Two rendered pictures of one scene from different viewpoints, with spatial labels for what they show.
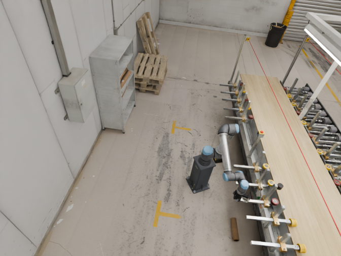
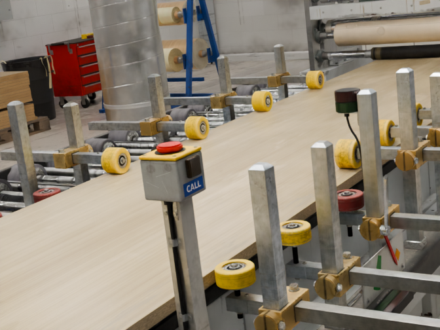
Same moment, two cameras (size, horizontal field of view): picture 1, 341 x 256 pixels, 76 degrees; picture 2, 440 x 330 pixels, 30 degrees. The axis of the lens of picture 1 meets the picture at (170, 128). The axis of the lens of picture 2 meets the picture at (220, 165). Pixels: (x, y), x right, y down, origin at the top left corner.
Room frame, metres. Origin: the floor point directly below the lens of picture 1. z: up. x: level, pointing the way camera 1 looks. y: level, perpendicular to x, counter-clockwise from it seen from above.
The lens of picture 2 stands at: (3.09, -0.45, 1.49)
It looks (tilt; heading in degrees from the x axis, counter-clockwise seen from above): 14 degrees down; 214
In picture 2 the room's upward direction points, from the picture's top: 7 degrees counter-clockwise
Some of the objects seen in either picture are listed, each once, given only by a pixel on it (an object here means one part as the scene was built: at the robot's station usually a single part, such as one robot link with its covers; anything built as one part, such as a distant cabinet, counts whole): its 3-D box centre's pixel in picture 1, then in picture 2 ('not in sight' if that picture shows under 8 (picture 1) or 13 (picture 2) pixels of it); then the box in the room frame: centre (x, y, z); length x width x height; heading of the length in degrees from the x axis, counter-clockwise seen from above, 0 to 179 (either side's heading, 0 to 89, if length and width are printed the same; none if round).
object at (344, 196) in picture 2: (273, 203); (348, 213); (1.33, -1.29, 0.85); 0.08 x 0.08 x 0.11
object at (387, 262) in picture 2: (259, 200); (384, 268); (1.40, -1.18, 0.75); 0.26 x 0.01 x 0.10; 0
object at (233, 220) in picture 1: (234, 228); not in sight; (1.32, -1.07, 0.04); 0.30 x 0.08 x 0.08; 0
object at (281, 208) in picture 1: (273, 217); (410, 160); (1.12, -1.21, 0.94); 0.04 x 0.04 x 0.48; 0
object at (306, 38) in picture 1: (294, 63); not in sight; (4.19, -2.29, 1.25); 0.15 x 0.08 x 1.10; 0
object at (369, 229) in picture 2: (265, 201); (378, 221); (1.34, -1.21, 0.85); 0.14 x 0.06 x 0.05; 0
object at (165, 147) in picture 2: not in sight; (169, 149); (2.13, -1.20, 1.22); 0.04 x 0.04 x 0.02
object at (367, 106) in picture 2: (267, 195); (374, 190); (1.37, -1.20, 0.93); 0.04 x 0.04 x 0.48; 0
